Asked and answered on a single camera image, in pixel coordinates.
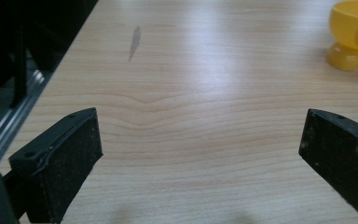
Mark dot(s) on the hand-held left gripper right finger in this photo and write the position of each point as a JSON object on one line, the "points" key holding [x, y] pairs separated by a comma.
{"points": [[341, 155]]}

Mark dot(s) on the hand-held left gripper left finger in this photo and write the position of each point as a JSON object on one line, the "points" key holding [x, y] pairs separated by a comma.
{"points": [[60, 165]]}

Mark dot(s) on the black metal stand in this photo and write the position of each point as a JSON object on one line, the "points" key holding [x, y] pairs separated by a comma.
{"points": [[19, 65]]}

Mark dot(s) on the yellow plastic footed cup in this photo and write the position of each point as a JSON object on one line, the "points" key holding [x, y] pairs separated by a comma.
{"points": [[352, 34]]}

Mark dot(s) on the silver metal rail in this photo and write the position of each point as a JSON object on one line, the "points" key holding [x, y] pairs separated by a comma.
{"points": [[11, 119]]}

